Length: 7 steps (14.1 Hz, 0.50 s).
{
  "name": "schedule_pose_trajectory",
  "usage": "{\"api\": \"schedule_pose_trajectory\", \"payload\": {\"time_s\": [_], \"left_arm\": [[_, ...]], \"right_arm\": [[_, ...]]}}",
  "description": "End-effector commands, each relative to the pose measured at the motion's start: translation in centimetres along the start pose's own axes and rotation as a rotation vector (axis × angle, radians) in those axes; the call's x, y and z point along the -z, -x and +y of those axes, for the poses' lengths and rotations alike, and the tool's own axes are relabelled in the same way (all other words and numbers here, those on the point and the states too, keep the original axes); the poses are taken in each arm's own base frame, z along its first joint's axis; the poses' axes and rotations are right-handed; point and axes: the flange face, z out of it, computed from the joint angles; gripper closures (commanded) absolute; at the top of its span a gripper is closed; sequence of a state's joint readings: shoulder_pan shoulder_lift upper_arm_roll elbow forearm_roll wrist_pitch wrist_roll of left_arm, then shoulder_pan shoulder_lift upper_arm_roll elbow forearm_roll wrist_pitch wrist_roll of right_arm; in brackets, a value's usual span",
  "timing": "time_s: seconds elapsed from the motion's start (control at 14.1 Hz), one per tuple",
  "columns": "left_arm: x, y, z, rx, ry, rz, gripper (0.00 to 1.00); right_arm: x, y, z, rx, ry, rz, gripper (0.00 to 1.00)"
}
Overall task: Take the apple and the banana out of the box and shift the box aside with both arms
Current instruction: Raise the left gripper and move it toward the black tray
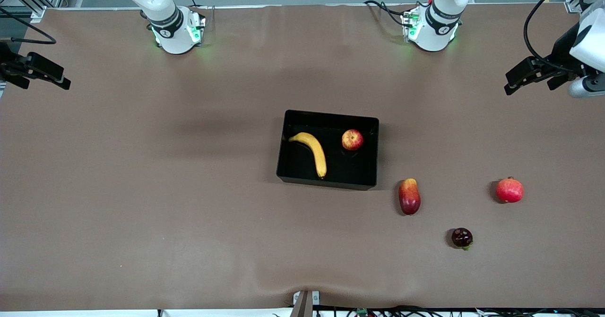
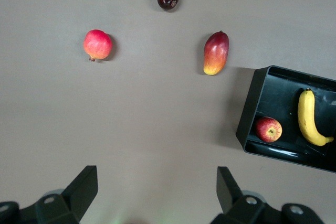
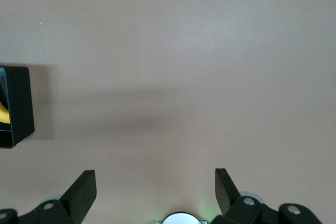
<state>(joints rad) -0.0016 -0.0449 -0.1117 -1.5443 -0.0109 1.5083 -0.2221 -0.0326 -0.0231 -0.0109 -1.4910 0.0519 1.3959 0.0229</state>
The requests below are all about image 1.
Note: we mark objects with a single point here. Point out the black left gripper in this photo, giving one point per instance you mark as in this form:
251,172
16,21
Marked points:
562,51

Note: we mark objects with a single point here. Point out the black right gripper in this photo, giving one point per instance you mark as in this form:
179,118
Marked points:
6,65

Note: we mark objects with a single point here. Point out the red yellow apple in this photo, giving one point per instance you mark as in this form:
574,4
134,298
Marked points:
352,140

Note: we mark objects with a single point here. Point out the black plastic box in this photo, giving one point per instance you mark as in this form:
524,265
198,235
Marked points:
359,170

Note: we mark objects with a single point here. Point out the yellow banana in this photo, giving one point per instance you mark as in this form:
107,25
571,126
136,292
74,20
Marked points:
315,150

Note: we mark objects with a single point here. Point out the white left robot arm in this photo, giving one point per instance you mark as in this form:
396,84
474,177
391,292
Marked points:
439,19

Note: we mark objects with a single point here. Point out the red pomegranate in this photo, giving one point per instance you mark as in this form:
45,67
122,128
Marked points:
509,190

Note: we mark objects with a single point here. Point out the large fabric table cover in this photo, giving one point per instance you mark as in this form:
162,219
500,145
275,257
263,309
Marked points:
142,189

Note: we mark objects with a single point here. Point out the red yellow mango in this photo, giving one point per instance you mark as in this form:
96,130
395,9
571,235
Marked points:
409,196

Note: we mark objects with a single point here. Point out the dark purple mangosteen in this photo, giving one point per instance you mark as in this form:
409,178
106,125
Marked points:
462,237

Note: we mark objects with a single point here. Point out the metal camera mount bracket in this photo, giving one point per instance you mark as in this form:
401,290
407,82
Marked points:
302,305

